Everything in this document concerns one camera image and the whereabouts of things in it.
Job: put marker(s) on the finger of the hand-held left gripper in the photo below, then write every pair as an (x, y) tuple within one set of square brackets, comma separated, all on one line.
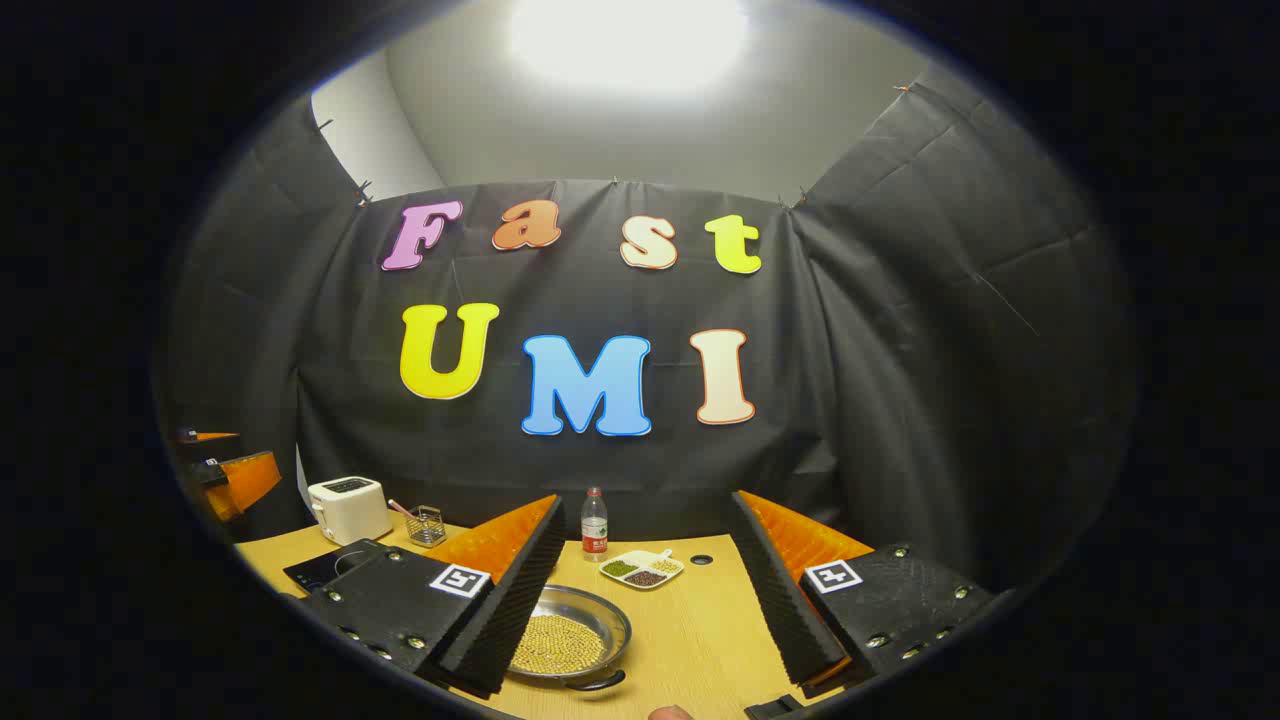
[(215, 436), (250, 480)]

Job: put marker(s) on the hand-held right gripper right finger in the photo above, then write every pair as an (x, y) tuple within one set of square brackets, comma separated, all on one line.
[(785, 590)]

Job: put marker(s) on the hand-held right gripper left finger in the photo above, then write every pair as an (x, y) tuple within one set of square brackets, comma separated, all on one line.
[(520, 600)]

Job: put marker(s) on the pile of soybeans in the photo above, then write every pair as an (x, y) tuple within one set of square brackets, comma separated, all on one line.
[(560, 645)]

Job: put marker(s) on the stainless steel pot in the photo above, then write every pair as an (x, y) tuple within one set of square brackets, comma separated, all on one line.
[(592, 604)]

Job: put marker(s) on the black induction cooktop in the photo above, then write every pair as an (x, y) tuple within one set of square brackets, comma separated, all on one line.
[(320, 572)]

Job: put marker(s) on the white toaster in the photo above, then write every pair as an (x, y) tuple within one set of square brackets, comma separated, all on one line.
[(350, 510)]

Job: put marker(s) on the clear plastic water bottle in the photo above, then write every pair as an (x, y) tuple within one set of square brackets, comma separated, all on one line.
[(594, 525)]

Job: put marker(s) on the white divided bean dish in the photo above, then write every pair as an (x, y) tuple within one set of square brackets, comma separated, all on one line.
[(640, 572)]

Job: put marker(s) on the pink utensil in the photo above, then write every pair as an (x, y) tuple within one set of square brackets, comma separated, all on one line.
[(400, 506)]

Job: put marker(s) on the ceiling light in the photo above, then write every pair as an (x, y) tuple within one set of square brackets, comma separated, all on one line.
[(630, 40)]

